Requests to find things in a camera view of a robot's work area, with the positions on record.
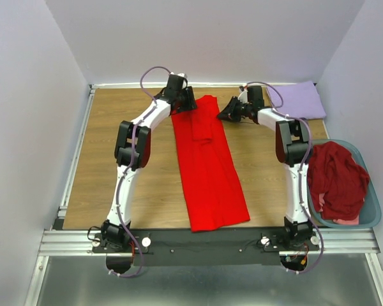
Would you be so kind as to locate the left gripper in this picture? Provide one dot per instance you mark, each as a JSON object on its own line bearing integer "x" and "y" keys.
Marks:
{"x": 189, "y": 103}

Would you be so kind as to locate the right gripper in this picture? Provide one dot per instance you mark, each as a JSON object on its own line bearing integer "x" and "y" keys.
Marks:
{"x": 227, "y": 113}

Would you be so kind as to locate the bright red t shirt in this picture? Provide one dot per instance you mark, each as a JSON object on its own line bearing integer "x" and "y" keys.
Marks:
{"x": 211, "y": 187}

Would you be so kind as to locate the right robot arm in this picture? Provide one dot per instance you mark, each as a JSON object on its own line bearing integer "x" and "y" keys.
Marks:
{"x": 293, "y": 146}

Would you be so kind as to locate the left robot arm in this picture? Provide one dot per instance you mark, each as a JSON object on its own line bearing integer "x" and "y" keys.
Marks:
{"x": 133, "y": 150}

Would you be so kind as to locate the folded lavender t shirt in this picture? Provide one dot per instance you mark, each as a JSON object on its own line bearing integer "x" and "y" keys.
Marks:
{"x": 299, "y": 100}

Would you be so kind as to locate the dark red t shirt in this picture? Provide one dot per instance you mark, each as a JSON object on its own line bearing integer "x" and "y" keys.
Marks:
{"x": 333, "y": 170}

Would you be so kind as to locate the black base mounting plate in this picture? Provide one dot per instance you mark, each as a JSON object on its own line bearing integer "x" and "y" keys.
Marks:
{"x": 181, "y": 247}

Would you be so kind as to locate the teal plastic basket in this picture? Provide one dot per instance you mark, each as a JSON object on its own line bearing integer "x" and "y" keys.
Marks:
{"x": 370, "y": 213}

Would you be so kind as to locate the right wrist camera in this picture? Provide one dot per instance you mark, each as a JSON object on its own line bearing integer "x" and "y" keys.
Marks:
{"x": 243, "y": 94}

